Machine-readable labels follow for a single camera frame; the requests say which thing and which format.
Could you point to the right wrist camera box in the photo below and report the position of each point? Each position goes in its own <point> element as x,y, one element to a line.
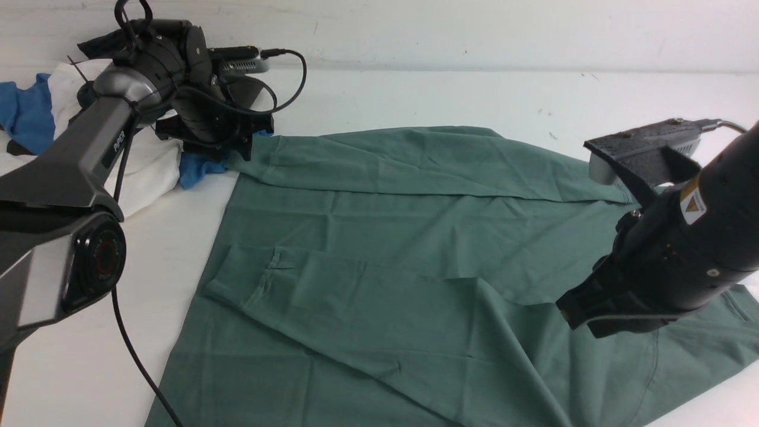
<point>647,157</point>

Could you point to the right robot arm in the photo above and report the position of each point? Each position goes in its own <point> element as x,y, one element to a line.
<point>727,154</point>

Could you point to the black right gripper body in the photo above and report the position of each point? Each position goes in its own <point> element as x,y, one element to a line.
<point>687,248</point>

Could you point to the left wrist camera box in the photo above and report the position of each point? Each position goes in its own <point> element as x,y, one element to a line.
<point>234,61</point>

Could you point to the white shirt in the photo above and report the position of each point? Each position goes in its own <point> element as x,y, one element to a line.
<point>153,166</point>

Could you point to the dark grey shirt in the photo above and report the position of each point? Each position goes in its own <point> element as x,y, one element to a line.
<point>27,116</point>

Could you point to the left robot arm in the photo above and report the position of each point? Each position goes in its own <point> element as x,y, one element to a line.
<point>63,247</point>

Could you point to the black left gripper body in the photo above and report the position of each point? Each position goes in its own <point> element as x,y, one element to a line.
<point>186,99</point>

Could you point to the blue shirt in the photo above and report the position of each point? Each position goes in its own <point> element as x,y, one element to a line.
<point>193,167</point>

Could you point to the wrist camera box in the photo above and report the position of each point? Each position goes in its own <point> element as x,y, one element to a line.
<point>234,61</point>
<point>647,157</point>

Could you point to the green long sleeve shirt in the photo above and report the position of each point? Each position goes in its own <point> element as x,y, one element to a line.
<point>407,277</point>

